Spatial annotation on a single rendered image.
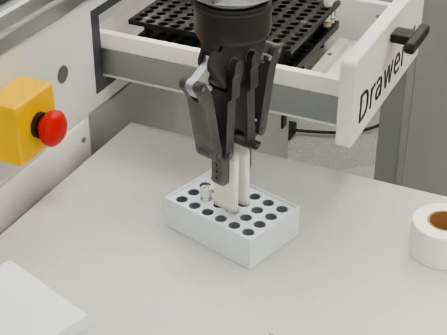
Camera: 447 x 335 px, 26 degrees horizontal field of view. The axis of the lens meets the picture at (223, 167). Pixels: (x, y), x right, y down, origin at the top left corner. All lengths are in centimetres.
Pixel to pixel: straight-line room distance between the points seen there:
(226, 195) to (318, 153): 171
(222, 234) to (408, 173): 136
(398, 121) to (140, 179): 119
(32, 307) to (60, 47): 34
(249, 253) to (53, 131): 24
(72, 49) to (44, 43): 6
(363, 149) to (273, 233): 174
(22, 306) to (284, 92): 40
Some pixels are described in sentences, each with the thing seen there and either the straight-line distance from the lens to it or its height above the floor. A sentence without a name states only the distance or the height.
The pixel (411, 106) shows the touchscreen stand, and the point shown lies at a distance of 225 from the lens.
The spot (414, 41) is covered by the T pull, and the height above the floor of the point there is 91.
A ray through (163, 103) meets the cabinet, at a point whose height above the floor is 72.
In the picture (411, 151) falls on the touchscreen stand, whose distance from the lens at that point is 232.
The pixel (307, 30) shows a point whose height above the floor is 90.
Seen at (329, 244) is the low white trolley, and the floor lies 76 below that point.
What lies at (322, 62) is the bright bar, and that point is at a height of 85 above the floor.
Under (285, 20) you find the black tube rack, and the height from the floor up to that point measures 90.
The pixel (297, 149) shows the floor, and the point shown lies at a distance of 274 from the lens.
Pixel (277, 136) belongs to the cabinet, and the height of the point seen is 43.
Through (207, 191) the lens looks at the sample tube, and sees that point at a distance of 106.
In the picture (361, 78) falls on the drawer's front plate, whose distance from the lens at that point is 110.
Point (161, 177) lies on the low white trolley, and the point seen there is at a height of 76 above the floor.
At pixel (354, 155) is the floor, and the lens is 272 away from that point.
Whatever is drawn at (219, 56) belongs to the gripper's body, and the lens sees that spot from 92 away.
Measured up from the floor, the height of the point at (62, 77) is 87.
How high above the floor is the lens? 138
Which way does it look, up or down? 31 degrees down
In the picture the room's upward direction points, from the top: straight up
